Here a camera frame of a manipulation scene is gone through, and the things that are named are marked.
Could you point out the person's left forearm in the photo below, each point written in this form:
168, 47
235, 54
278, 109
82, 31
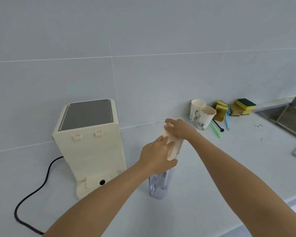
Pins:
98, 204

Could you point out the clear plastic water tank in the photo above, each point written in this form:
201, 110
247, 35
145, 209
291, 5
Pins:
160, 187

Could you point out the person's right forearm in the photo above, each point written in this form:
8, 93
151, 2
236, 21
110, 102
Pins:
236, 185

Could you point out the cream water tank lid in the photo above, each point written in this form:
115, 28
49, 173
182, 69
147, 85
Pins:
175, 146

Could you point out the stainless steel sink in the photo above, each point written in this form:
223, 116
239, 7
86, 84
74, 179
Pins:
286, 118

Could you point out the person's right hand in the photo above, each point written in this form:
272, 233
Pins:
181, 129

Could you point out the person's right fingers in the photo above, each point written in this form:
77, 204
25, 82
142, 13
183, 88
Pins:
169, 124

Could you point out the person's left fingers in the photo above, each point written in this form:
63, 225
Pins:
165, 141

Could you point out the printed white paper cup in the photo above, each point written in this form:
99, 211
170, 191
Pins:
195, 111
204, 120

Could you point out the cream water dispenser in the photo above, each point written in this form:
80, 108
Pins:
93, 150

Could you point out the yellow green sponge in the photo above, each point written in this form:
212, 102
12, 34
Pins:
246, 104
220, 113
222, 103
235, 111

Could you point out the person's left hand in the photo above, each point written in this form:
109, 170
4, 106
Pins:
153, 156

